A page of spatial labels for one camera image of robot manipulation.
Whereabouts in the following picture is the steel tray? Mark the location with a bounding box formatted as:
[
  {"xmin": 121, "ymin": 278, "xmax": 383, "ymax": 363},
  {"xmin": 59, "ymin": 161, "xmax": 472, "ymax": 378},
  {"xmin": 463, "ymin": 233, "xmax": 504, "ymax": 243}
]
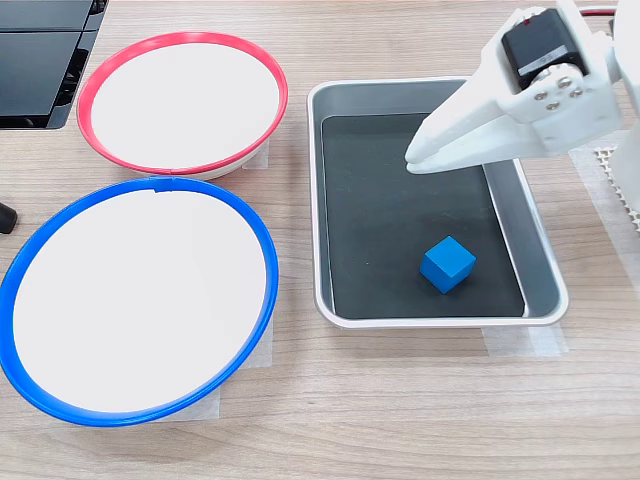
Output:
[{"xmin": 306, "ymin": 76, "xmax": 571, "ymax": 331}]

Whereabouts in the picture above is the white plate with red rim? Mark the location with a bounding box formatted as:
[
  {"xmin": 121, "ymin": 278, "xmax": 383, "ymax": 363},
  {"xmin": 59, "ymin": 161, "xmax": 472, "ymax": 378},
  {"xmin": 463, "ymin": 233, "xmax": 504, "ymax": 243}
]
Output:
[{"xmin": 75, "ymin": 31, "xmax": 290, "ymax": 182}]

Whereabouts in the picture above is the black tray mat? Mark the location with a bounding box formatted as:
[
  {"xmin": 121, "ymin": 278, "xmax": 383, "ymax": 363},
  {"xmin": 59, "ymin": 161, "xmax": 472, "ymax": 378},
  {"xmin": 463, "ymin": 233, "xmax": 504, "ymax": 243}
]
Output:
[{"xmin": 320, "ymin": 112, "xmax": 527, "ymax": 321}]

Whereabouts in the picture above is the translucent tape strip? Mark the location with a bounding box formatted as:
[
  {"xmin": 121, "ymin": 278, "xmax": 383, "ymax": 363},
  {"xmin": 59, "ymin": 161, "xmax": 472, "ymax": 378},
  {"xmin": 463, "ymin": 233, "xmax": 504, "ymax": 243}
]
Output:
[{"xmin": 481, "ymin": 323, "xmax": 570, "ymax": 358}]

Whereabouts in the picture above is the black flat device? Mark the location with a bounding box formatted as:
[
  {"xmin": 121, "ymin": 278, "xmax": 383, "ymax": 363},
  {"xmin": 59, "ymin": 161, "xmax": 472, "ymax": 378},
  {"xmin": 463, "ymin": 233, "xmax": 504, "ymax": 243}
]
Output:
[{"xmin": 0, "ymin": 0, "xmax": 111, "ymax": 132}]

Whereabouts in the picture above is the blue cube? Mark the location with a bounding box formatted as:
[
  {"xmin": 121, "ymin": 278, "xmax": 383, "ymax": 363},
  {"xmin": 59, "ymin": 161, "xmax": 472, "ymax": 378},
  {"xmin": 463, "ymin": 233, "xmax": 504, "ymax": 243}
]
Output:
[{"xmin": 419, "ymin": 235, "xmax": 478, "ymax": 296}]

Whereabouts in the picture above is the pale perforated base plate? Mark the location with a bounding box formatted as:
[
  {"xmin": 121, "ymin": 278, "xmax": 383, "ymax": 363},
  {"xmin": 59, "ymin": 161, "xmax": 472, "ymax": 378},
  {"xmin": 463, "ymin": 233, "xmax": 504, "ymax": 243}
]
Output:
[{"xmin": 591, "ymin": 141, "xmax": 640, "ymax": 232}]

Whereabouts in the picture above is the small black round object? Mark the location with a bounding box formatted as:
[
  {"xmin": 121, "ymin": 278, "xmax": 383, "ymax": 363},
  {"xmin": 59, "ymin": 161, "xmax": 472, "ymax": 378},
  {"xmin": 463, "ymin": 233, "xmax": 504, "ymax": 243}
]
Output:
[{"xmin": 0, "ymin": 200, "xmax": 20, "ymax": 236}]

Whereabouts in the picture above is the white plate with blue rim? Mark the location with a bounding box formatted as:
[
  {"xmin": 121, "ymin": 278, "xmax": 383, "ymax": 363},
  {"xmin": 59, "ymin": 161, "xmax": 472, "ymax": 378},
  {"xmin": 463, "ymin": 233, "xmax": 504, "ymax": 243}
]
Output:
[{"xmin": 0, "ymin": 175, "xmax": 280, "ymax": 428}]

